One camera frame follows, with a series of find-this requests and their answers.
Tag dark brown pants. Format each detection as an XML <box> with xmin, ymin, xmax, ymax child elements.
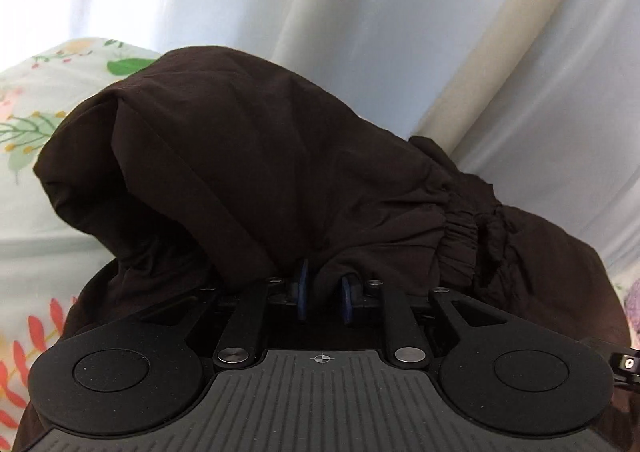
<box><xmin>12</xmin><ymin>46</ymin><xmax>632</xmax><ymax>452</ymax></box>

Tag floral bed sheet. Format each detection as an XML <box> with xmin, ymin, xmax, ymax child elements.
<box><xmin>0</xmin><ymin>37</ymin><xmax>640</xmax><ymax>452</ymax></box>

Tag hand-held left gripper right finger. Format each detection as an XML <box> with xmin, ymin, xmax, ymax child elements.
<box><xmin>339</xmin><ymin>273</ymin><xmax>507</xmax><ymax>367</ymax></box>

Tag beige curtain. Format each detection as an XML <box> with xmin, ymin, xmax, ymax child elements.
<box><xmin>407</xmin><ymin>0</ymin><xmax>603</xmax><ymax>154</ymax></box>

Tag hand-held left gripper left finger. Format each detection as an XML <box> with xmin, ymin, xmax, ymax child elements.
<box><xmin>140</xmin><ymin>259</ymin><xmax>313</xmax><ymax>369</ymax></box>

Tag white sheer curtain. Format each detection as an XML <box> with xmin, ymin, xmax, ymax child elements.
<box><xmin>0</xmin><ymin>0</ymin><xmax>640</xmax><ymax>283</ymax></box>

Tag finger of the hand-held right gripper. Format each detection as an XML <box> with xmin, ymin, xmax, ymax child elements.
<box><xmin>582</xmin><ymin>337</ymin><xmax>640</xmax><ymax>389</ymax></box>

